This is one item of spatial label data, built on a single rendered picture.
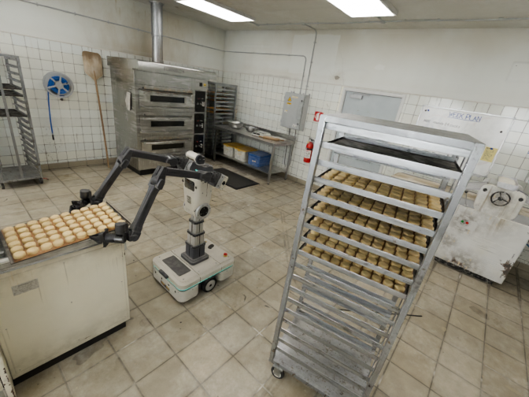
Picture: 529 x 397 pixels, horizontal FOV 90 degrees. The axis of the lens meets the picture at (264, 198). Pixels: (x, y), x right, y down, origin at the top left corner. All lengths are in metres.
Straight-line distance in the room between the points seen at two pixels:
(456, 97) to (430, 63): 0.64
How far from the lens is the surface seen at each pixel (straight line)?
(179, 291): 2.57
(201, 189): 2.29
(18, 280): 2.00
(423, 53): 5.17
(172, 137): 5.73
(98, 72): 6.07
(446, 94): 5.02
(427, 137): 1.25
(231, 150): 6.46
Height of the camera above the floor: 1.90
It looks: 23 degrees down
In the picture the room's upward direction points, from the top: 8 degrees clockwise
